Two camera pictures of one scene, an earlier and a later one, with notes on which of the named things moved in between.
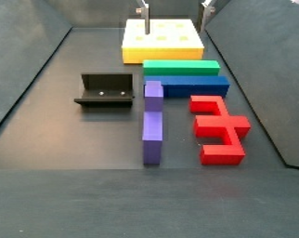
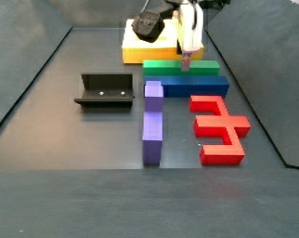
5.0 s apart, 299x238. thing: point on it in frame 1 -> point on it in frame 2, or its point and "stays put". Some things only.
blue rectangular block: x=184 y=85 stays put
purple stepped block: x=152 y=122 stays put
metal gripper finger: x=208 y=9 -> x=191 y=31
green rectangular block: x=181 y=68 stays put
